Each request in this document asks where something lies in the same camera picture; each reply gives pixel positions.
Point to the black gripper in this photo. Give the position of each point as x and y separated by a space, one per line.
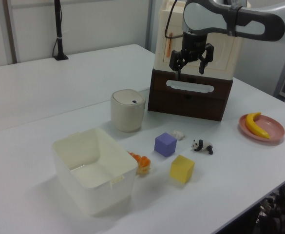
194 44

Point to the toy bread with orange glaze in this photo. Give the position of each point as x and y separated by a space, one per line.
143 162

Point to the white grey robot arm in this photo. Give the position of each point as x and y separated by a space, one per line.
200 14

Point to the white plastic basket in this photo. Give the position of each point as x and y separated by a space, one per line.
83 151

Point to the orange box latch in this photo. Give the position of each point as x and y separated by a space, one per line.
169 46

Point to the dark brown drawer cabinet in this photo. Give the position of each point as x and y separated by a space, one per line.
181 104

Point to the crumpled white tissue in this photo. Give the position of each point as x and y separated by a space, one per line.
178 135

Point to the beige lidded trash can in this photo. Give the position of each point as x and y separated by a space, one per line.
127 114

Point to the toy panda figure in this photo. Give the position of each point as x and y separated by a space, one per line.
205 146

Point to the purple cube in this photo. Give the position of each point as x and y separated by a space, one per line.
165 145

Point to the yellow toy banana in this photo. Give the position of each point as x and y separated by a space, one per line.
252 125

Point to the pink plate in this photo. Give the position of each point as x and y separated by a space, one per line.
271 126

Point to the yellow cube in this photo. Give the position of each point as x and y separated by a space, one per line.
181 169

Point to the black camera stand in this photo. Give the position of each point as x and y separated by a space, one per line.
59 24

